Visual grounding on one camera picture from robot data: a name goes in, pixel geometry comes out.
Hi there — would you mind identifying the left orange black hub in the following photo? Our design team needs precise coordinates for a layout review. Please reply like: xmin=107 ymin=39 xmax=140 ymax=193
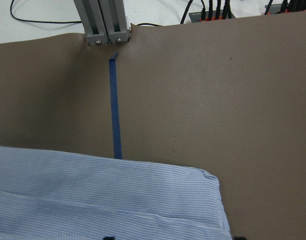
xmin=188 ymin=10 xmax=224 ymax=23

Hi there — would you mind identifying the right orange black hub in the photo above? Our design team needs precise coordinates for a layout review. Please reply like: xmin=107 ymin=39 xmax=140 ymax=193
xmin=267 ymin=0 xmax=306 ymax=15

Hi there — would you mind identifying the orange black hub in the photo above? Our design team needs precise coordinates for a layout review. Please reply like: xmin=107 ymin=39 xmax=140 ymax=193
xmin=188 ymin=10 xmax=224 ymax=23
xmin=267 ymin=0 xmax=306 ymax=15

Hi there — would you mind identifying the blue striped button shirt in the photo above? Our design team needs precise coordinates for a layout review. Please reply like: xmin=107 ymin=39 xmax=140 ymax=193
xmin=0 ymin=146 xmax=231 ymax=240

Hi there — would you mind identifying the black cable on table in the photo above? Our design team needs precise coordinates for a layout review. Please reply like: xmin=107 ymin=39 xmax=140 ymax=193
xmin=9 ymin=0 xmax=84 ymax=25

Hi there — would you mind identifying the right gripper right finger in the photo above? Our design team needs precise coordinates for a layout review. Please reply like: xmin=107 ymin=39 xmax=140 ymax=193
xmin=233 ymin=236 xmax=246 ymax=240

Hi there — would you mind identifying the aluminium frame post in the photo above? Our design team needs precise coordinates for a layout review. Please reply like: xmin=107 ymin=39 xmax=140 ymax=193
xmin=74 ymin=0 xmax=131 ymax=46

